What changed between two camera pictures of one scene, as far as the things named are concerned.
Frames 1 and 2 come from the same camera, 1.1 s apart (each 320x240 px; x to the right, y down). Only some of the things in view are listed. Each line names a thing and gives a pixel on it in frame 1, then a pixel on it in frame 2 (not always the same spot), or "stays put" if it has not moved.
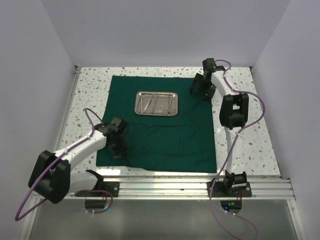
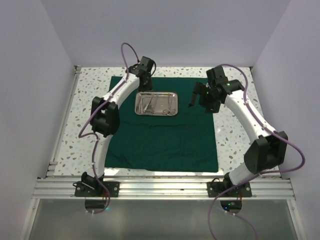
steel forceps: x=154 y=100 stays put
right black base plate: x=224 y=189 stays put
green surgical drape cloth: x=185 y=142 stays put
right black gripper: x=208 y=93 to x=211 y=107
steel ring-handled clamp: x=171 y=112 stays put
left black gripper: x=122 y=151 to x=149 y=86
